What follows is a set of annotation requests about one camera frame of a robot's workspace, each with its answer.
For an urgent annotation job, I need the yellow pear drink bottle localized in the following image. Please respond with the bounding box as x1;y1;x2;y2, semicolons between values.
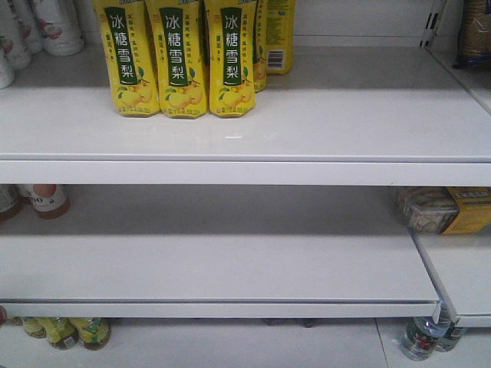
92;1;160;117
204;0;256;118
145;1;208;119

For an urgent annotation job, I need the clear cookie box yellow label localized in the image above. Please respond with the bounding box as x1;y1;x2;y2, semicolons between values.
394;186;490;235

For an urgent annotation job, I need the clear water bottle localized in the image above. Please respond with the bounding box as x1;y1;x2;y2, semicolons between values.
400;317;451;361

